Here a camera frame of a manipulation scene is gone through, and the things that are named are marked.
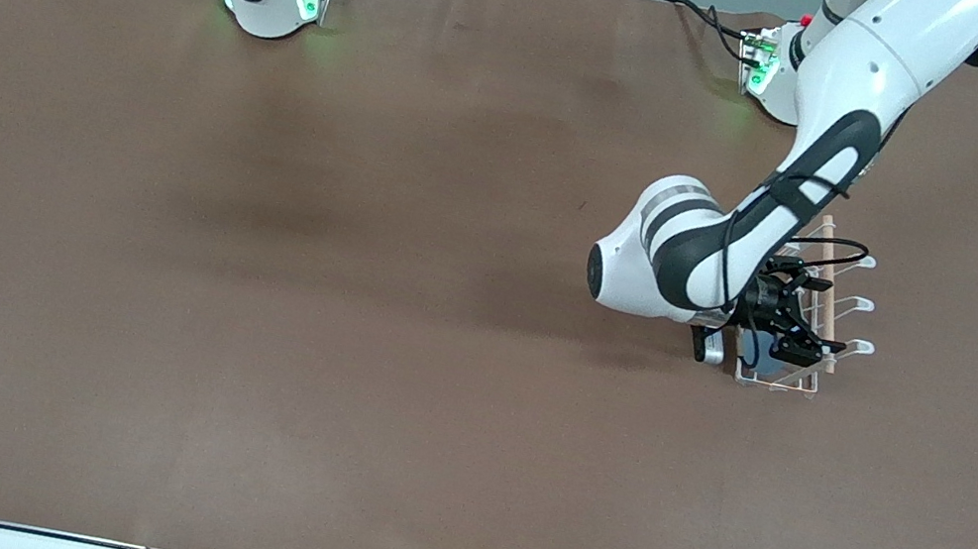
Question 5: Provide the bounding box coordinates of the blue plastic cup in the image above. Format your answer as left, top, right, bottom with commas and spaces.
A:
745, 346, 800, 386

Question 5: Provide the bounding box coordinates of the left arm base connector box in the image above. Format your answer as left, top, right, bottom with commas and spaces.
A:
732, 20, 787, 99

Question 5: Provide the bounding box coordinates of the brown table cover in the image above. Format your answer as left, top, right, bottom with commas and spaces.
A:
0, 0, 978, 549

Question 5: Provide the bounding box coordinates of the white wire cup holder rack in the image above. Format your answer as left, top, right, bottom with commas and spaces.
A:
719, 202, 898, 409

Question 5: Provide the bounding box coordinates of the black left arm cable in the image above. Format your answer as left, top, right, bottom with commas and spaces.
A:
711, 162, 884, 326

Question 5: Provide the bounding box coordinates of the black left base cable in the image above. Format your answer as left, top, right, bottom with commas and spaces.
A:
658, 0, 768, 66

